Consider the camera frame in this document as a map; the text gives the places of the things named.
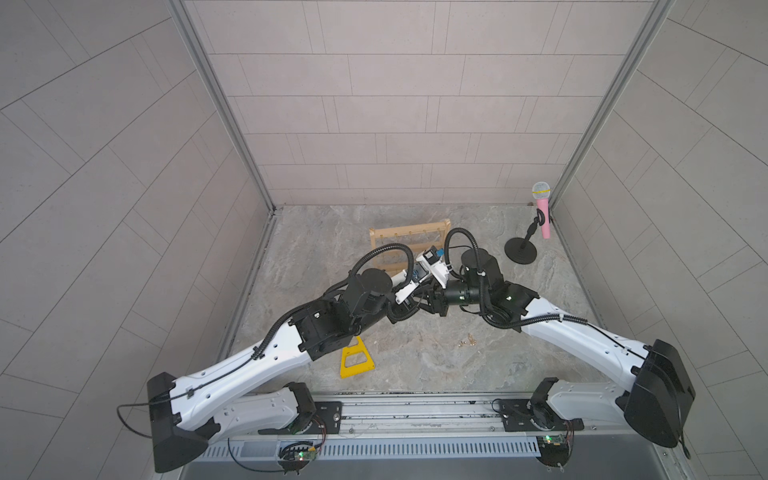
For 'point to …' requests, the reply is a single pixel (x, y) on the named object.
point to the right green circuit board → (554, 450)
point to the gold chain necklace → (471, 341)
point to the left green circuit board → (296, 455)
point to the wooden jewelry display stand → (417, 236)
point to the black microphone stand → (520, 250)
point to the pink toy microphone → (541, 192)
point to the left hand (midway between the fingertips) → (417, 279)
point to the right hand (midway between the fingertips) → (410, 299)
